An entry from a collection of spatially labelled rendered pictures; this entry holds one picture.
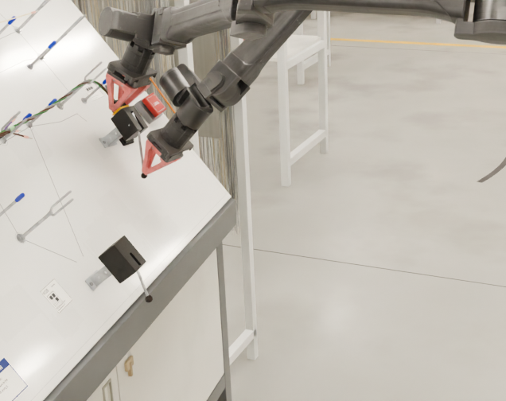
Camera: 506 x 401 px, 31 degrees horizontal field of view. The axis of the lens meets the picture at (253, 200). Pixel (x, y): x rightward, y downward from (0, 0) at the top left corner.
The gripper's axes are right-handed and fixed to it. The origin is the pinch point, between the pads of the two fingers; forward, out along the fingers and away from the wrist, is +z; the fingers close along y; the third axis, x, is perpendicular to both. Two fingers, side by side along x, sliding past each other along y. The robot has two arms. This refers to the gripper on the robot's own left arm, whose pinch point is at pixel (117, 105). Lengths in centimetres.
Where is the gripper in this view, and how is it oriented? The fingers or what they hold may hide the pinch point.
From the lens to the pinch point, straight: 194.8
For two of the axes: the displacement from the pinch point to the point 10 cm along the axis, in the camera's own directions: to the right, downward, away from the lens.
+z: -4.2, 8.1, 4.1
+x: 8.2, 5.3, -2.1
